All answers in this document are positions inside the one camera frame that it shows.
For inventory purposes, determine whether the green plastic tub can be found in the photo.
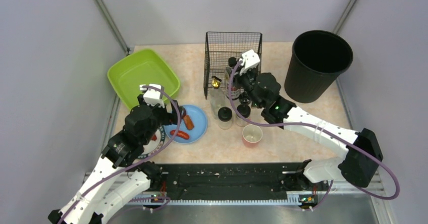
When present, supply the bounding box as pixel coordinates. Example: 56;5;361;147
107;49;181;109

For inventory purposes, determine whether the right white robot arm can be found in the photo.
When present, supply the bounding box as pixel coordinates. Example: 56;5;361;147
233;69;383;188

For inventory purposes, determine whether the clear bottle gold pump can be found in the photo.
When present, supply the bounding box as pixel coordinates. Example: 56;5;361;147
209;76;225;120

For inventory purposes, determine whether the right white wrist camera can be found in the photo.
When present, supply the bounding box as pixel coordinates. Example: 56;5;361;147
238;49;260;76

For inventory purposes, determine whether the white green rimmed plate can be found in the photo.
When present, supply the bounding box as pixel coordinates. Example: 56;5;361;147
138;126;166;159

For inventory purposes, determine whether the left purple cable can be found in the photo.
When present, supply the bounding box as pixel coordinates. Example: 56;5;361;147
56;85;184;224

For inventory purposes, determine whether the black wire basket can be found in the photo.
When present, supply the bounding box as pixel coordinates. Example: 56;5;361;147
203;31;263;99

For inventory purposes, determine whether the black pepper grinder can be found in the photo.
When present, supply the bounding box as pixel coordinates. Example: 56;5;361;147
238;92;251;105

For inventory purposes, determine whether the pink mug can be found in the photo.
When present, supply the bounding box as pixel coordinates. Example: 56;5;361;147
242;125;263;148

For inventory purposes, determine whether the brown sauce bottle black cap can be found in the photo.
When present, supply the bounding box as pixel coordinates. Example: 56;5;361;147
225;57;242;101

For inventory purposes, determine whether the blue plate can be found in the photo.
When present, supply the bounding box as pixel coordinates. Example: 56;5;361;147
173;104;207;144

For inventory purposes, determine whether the orange sausage piece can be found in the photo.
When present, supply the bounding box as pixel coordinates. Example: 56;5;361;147
183;115;194;131

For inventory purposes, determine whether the black trash bin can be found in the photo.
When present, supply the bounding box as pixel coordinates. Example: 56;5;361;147
284;30;353;103

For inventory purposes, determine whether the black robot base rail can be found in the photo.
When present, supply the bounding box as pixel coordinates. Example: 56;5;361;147
144;161;329;202

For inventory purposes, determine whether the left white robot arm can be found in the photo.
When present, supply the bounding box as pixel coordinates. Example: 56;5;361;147
48;95;183;223

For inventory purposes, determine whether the red sausage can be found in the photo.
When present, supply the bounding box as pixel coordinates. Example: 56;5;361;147
170;130;190;140

